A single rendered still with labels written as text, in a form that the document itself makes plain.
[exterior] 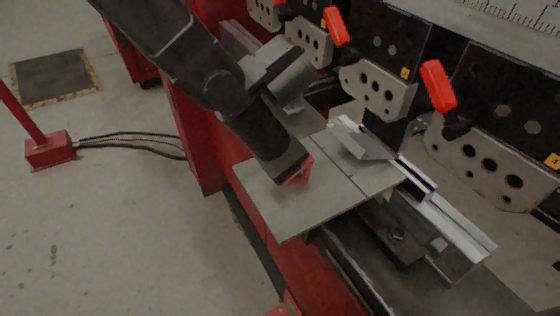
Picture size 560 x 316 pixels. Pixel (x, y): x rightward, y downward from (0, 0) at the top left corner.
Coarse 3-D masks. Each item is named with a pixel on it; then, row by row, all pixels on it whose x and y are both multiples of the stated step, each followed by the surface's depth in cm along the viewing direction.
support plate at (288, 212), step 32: (256, 160) 57; (320, 160) 57; (352, 160) 57; (384, 160) 57; (256, 192) 52; (288, 192) 52; (320, 192) 52; (352, 192) 52; (288, 224) 47; (320, 224) 48
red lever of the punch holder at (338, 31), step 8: (328, 8) 48; (336, 8) 48; (328, 16) 48; (336, 16) 48; (328, 24) 48; (336, 24) 47; (336, 32) 48; (344, 32) 48; (336, 40) 48; (344, 40) 48; (344, 48) 48; (344, 56) 47; (352, 56) 48; (360, 56) 49; (344, 64) 48
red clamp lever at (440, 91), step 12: (432, 60) 36; (432, 72) 35; (444, 72) 36; (432, 84) 36; (444, 84) 35; (432, 96) 36; (444, 96) 35; (444, 108) 36; (456, 120) 36; (468, 120) 37; (444, 132) 36; (456, 132) 35; (468, 132) 36
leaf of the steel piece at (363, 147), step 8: (336, 128) 55; (336, 136) 55; (344, 136) 53; (352, 136) 58; (360, 136) 60; (368, 136) 62; (344, 144) 53; (352, 144) 52; (360, 144) 57; (368, 144) 58; (376, 144) 60; (352, 152) 52; (360, 152) 51; (368, 152) 55; (376, 152) 56; (384, 152) 58
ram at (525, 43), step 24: (384, 0) 42; (408, 0) 39; (432, 0) 36; (456, 24) 35; (480, 24) 33; (504, 24) 31; (504, 48) 32; (528, 48) 30; (552, 48) 28; (552, 72) 29
